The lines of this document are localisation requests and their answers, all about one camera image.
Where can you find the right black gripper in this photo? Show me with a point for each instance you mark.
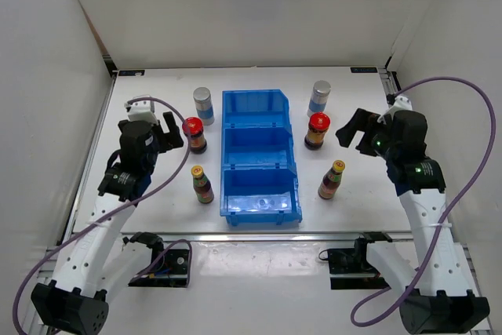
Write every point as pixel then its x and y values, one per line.
pixel 361 121

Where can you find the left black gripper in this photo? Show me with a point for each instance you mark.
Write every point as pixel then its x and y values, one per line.
pixel 170 140

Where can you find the red-lid sauce jar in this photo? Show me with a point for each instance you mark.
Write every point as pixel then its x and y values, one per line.
pixel 194 129
pixel 318 126

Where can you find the silver-capped shaker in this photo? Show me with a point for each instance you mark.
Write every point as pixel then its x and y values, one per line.
pixel 319 97
pixel 203 105

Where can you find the yellow-cap sauce bottle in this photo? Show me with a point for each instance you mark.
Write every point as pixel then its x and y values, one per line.
pixel 332 180
pixel 202 185

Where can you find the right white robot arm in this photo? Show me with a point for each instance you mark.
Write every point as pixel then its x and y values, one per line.
pixel 435 297

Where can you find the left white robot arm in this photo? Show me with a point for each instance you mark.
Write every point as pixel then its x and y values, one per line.
pixel 77 298

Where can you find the right black table label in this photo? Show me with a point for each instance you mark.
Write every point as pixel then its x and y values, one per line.
pixel 363 70

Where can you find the black table label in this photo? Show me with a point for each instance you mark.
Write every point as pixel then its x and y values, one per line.
pixel 363 70
pixel 131 73

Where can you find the left black table label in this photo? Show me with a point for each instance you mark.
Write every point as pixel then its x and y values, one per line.
pixel 131 73

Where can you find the blue three-compartment plastic bin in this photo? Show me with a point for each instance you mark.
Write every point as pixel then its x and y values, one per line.
pixel 258 174

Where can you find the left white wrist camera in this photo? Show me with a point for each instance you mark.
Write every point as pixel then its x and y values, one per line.
pixel 141 109

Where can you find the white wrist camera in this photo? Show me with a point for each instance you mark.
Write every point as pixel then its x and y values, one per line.
pixel 395 103
pixel 141 109

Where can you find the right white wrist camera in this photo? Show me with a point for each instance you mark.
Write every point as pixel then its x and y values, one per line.
pixel 395 103

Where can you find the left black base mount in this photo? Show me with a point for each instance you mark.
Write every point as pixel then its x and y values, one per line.
pixel 172 268

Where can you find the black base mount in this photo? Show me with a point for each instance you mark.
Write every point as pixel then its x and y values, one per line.
pixel 346 273
pixel 172 268

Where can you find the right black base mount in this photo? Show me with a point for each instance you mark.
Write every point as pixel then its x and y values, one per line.
pixel 346 273

